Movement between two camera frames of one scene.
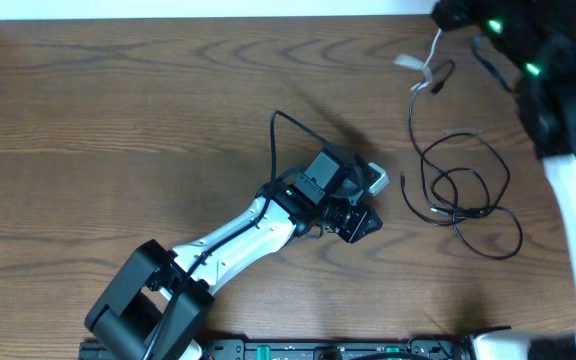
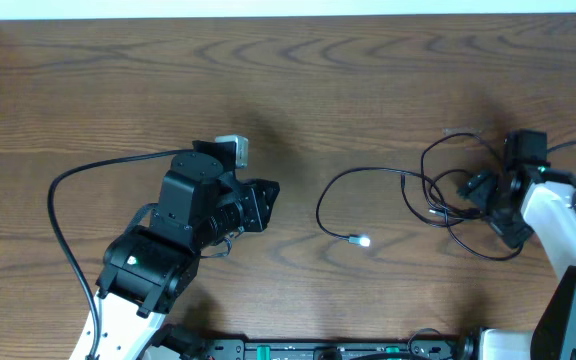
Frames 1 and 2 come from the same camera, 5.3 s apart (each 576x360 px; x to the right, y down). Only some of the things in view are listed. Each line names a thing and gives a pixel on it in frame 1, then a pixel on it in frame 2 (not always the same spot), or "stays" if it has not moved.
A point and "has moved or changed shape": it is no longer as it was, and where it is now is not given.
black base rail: (333, 349) stays
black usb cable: (465, 179) has moved or changed shape
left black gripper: (365, 217) to (259, 193)
